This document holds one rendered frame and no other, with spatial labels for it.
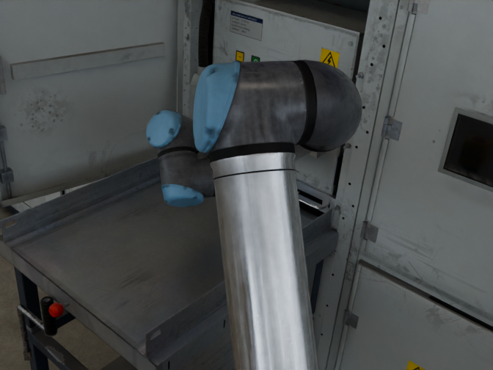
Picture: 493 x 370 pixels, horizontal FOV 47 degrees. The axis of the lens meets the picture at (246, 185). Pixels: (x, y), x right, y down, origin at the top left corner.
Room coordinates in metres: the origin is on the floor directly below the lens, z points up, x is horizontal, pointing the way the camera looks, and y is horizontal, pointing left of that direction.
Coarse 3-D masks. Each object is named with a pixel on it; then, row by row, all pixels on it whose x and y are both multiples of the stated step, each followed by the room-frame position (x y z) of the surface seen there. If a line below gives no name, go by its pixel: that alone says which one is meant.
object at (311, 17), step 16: (240, 0) 1.67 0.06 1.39; (272, 0) 1.72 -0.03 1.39; (288, 0) 1.74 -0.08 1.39; (304, 0) 1.76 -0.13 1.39; (304, 16) 1.56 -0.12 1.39; (320, 16) 1.57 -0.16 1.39; (336, 16) 1.58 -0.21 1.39; (352, 16) 1.60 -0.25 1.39; (352, 32) 1.43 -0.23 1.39; (352, 80) 1.42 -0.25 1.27; (336, 192) 1.44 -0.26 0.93
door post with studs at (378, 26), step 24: (384, 0) 1.34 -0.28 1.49; (384, 24) 1.33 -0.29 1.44; (384, 48) 1.33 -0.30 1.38; (360, 72) 1.36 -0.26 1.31; (360, 96) 1.36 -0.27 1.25; (360, 120) 1.34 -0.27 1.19; (360, 144) 1.34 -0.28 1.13; (360, 168) 1.33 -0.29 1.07; (336, 216) 1.36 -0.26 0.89; (336, 264) 1.34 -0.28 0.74; (336, 288) 1.33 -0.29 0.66
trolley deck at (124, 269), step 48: (144, 192) 1.48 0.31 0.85; (0, 240) 1.19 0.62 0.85; (48, 240) 1.20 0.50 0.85; (96, 240) 1.22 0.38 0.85; (144, 240) 1.24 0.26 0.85; (192, 240) 1.25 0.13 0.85; (336, 240) 1.34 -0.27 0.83; (48, 288) 1.05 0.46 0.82; (96, 288) 1.03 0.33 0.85; (144, 288) 1.05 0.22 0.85; (192, 288) 1.06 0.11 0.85; (144, 336) 0.89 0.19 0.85; (192, 336) 0.90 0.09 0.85
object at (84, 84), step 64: (0, 0) 1.42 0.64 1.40; (64, 0) 1.53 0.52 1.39; (128, 0) 1.65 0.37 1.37; (0, 64) 1.38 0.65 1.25; (64, 64) 1.50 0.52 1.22; (128, 64) 1.65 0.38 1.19; (0, 128) 1.37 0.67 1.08; (64, 128) 1.51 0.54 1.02; (128, 128) 1.64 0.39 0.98; (0, 192) 1.35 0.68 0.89
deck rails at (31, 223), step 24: (144, 168) 1.54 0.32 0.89; (72, 192) 1.34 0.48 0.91; (96, 192) 1.40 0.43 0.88; (120, 192) 1.46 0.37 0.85; (24, 216) 1.23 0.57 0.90; (48, 216) 1.28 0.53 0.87; (72, 216) 1.32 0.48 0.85; (24, 240) 1.19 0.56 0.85; (312, 240) 1.29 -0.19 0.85; (216, 288) 0.99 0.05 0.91; (192, 312) 0.93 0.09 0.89; (168, 336) 0.88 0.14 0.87
